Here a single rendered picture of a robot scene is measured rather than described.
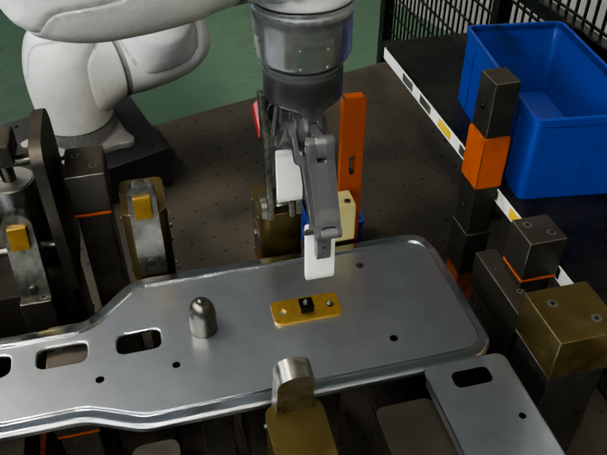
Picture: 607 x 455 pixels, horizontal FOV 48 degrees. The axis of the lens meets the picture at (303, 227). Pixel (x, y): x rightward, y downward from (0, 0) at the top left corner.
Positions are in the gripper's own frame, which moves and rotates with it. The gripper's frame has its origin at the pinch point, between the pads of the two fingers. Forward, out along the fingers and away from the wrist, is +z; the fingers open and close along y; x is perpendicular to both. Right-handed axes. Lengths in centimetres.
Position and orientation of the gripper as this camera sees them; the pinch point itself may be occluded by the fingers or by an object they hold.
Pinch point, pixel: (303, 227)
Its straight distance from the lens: 75.4
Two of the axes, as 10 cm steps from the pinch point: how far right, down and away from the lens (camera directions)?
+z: 0.0, 7.7, 6.4
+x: 9.7, -1.6, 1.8
